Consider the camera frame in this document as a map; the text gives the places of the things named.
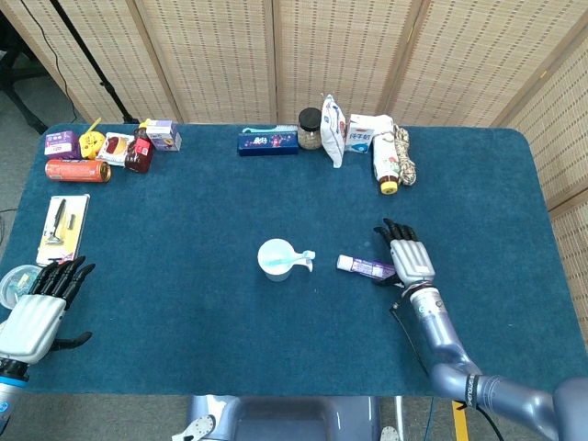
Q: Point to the white bottle yellow cap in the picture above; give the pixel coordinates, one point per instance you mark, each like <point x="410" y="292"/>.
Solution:
<point x="385" y="161"/>

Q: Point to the teal cleaning brush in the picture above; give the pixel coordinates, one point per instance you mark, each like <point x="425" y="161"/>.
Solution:
<point x="257" y="130"/>

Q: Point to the dark red juice bottle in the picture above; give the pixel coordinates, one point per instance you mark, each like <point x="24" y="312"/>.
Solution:
<point x="138" y="158"/>

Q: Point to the bamboo folding screen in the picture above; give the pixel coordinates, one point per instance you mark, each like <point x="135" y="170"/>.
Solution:
<point x="206" y="55"/>

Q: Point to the orange drink can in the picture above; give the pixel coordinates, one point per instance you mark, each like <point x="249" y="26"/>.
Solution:
<point x="75" y="171"/>

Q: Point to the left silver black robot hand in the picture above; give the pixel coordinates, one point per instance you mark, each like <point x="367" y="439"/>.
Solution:
<point x="30" y="321"/>

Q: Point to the small purple box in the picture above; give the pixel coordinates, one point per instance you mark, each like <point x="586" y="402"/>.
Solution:
<point x="59" y="143"/>

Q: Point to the blue felt table cloth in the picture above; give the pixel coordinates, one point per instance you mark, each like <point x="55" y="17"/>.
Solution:
<point x="206" y="206"/>

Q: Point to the black chair frame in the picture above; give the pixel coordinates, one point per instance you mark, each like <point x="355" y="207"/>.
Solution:
<point x="9" y="80"/>

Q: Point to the grey-blue robot torso base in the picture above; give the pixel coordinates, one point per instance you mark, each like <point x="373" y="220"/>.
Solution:
<point x="285" y="418"/>

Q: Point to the razor in blister pack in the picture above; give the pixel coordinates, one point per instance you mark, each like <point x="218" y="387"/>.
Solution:
<point x="64" y="229"/>

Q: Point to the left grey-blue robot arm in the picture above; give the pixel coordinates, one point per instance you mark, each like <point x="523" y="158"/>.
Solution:
<point x="7" y="395"/>

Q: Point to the dark blue long box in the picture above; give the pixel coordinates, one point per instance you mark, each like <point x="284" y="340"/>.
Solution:
<point x="268" y="143"/>

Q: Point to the white snack packet red fruit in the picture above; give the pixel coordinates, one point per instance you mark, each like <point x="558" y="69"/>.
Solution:
<point x="115" y="147"/>

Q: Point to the clear tub of clips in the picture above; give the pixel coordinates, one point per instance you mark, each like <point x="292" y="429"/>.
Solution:
<point x="11" y="282"/>

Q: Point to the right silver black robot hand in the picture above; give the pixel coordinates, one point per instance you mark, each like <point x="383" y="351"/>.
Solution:
<point x="413" y="262"/>

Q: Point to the black tripod stand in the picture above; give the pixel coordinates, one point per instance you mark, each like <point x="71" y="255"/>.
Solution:
<point x="104" y="85"/>

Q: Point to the white blue milk carton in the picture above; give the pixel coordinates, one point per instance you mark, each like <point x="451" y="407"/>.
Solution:
<point x="359" y="135"/>

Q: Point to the glass jar black lid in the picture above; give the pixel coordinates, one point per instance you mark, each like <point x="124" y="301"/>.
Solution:
<point x="310" y="133"/>

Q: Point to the purple juice carton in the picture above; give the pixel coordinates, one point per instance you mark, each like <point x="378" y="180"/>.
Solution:
<point x="165" y="135"/>

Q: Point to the light blue toothbrush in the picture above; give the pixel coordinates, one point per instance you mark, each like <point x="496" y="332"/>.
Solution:
<point x="285" y="262"/>

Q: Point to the white snack bag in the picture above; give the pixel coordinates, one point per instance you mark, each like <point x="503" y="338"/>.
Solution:
<point x="333" y="133"/>

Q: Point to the yellow tape measure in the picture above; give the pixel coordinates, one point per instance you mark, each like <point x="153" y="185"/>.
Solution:
<point x="89" y="142"/>

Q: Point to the purple white toothpaste tube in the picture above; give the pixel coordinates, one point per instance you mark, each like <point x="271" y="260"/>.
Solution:
<point x="363" y="266"/>

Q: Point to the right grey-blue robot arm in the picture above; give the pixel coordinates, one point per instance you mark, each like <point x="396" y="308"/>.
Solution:
<point x="441" y="335"/>

